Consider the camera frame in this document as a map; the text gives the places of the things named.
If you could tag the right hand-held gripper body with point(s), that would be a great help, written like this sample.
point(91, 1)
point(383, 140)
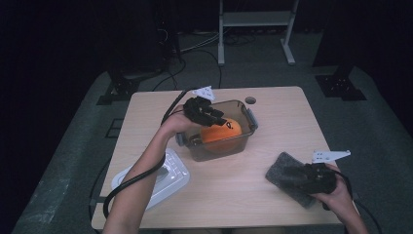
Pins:
point(319, 180)

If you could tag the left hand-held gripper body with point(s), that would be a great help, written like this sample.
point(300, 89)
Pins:
point(198, 110)

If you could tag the orange plush toy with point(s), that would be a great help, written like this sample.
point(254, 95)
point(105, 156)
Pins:
point(224, 133)

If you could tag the grey fuzzy cloth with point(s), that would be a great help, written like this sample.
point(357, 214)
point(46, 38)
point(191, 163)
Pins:
point(281, 174)

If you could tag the brown transparent storage box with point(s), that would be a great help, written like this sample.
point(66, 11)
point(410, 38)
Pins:
point(240, 143)

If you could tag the person's left hand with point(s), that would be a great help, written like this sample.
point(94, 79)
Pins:
point(178, 123)

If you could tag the person's right hand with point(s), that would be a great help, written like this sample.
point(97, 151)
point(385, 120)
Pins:
point(339, 203)

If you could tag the black stand with crossed feet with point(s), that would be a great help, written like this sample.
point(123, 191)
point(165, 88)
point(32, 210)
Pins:
point(120, 87)

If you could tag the black tape square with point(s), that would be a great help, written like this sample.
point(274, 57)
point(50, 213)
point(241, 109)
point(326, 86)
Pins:
point(114, 128)

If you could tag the black stand base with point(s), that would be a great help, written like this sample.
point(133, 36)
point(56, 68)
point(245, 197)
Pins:
point(341, 86)

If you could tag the white metal stand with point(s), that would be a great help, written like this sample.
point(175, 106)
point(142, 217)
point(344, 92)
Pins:
point(256, 19)

